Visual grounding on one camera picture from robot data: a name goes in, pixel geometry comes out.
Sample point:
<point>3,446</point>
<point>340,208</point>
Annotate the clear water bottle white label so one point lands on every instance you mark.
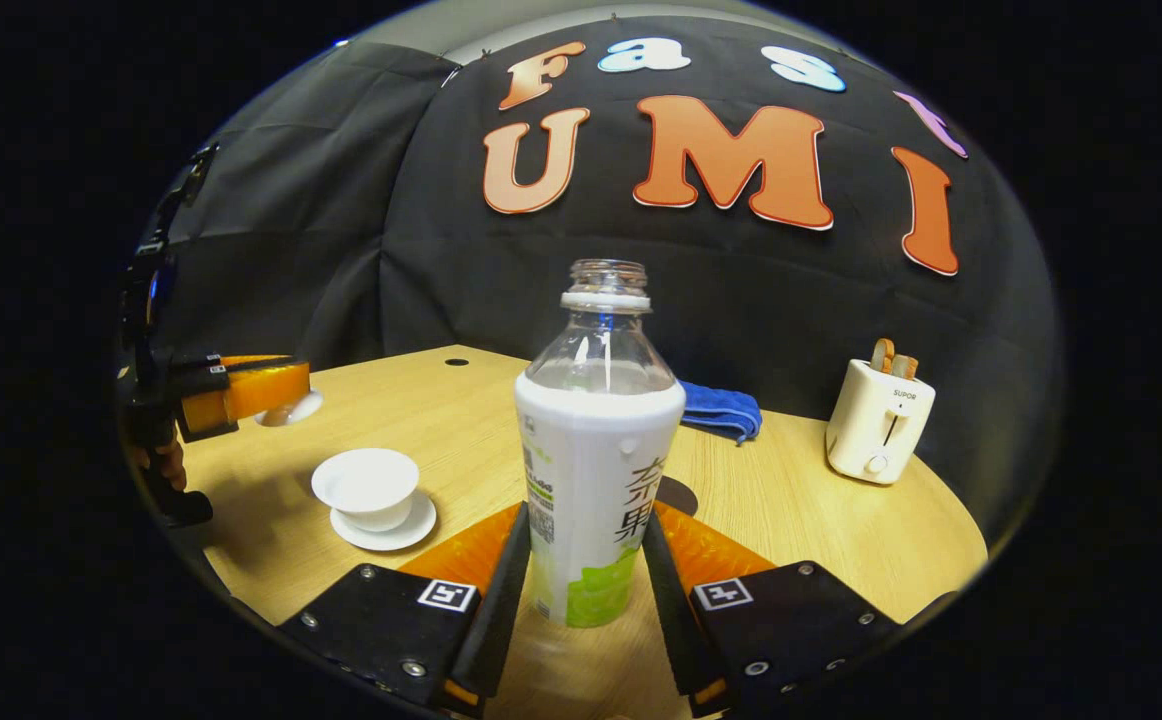
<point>596,460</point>

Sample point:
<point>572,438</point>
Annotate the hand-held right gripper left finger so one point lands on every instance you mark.
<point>501,620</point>

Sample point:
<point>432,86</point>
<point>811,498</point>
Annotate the white saucer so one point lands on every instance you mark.
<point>411,530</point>

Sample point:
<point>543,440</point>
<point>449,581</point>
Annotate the white toaster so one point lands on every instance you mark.
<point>879,425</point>

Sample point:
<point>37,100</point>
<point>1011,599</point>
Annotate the brown toast slice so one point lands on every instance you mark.
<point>905,366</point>
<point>882,354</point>

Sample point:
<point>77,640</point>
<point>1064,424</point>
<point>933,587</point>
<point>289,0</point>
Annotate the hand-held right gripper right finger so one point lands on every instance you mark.
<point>671,620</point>

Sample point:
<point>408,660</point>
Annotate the blue folded towel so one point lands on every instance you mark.
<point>721,408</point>

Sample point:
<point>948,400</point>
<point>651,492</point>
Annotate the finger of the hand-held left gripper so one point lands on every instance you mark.
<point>251,395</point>
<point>201,361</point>

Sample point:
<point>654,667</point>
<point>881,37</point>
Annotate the white teacup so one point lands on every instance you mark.
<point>366,485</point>

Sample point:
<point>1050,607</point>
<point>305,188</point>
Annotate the dark round coaster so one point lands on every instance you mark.
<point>681,495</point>

